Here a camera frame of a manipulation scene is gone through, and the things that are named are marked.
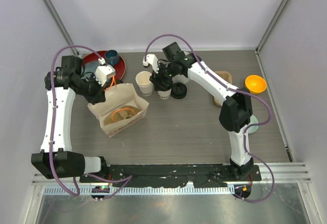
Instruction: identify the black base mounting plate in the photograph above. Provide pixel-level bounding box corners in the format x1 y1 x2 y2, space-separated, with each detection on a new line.
79 163 263 188

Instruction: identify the stack of white paper cups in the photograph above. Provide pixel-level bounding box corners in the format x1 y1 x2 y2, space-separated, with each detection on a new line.
135 71 153 97

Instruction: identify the stack of black cup lids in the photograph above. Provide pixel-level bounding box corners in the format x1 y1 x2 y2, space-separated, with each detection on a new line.
171 82 187 99

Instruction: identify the brown pulp cup carrier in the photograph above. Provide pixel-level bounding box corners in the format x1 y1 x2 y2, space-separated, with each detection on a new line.
214 71 232 106
103 105 140 125

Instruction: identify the blue-grey ceramic plate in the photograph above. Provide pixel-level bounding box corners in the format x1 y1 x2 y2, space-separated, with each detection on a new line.
84 61 99 78

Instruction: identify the white cylindrical straw holder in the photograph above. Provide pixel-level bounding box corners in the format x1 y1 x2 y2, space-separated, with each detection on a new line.
176 51 194 84

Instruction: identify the printed kraft paper bag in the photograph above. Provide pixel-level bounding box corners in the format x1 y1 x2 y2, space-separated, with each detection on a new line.
88 83 149 138

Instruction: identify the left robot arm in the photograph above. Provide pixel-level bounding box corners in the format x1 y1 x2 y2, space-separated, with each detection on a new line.
31 55 115 183

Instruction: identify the pale green ceramic bowl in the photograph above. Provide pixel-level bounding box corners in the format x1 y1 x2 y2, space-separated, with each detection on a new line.
247 115 259 134

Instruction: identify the dark blue ceramic mug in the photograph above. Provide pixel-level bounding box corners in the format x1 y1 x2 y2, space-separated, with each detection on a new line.
104 50 120 66

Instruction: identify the orange plastic bowl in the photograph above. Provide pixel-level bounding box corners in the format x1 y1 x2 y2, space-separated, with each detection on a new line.
245 75 267 95

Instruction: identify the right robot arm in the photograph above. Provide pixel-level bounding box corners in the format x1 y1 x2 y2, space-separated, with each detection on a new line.
143 42 253 181

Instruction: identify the aluminium frame rail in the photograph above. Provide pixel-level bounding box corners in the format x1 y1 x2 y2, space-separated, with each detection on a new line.
32 162 312 196

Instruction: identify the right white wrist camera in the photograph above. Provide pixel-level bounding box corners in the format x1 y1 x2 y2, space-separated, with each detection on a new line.
143 54 159 73

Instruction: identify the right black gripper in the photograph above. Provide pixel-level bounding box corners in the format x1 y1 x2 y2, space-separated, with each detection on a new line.
150 60 177 92

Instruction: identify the red round tray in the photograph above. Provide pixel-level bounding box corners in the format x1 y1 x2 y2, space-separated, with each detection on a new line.
82 50 126 79

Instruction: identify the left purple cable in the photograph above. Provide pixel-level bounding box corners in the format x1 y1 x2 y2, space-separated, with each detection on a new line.
50 45 133 196

